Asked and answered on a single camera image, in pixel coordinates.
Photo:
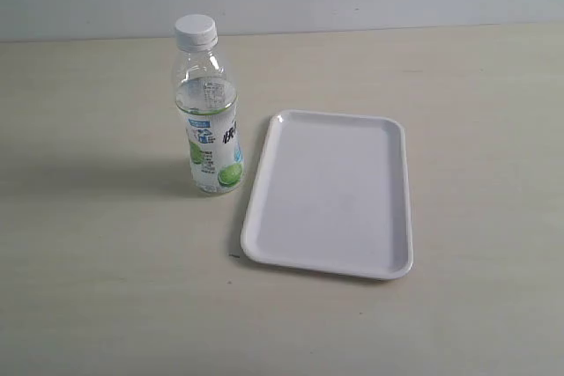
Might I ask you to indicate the clear plastic drink bottle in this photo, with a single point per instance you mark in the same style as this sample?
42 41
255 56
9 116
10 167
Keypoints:
206 99

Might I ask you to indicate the white bottle cap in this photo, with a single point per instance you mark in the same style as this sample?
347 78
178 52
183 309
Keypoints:
195 32

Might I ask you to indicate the white rectangular plastic tray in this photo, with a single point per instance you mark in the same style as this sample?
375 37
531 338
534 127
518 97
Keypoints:
331 195

